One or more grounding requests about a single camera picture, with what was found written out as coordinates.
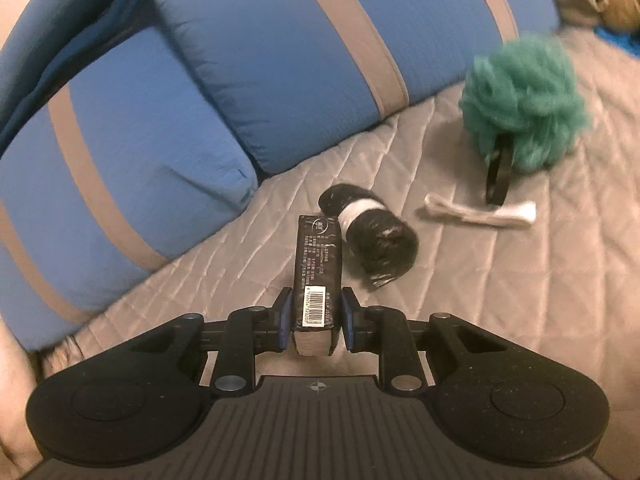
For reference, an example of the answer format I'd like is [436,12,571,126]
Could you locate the green bath pouf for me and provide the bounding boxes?
[459,35,592,206]

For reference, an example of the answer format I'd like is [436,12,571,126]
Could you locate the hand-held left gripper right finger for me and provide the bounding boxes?
[340,287,507,394]

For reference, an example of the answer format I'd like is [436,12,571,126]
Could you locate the black tissue packet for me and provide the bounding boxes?
[291,215,344,358]

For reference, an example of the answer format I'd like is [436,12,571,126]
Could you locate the white rolled cloth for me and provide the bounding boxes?
[424,192,537,230]

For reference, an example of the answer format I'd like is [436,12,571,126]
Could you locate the black roll with white band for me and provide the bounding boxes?
[318,184,419,292]

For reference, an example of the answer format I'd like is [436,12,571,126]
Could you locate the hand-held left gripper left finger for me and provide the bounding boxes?
[122,287,293,395]

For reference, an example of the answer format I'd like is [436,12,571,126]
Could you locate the bright blue cloth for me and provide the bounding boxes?
[595,22,640,57]

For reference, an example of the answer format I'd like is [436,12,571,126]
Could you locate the blue pillow with grey stripes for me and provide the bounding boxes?
[0,27,259,351]
[155,0,561,176]

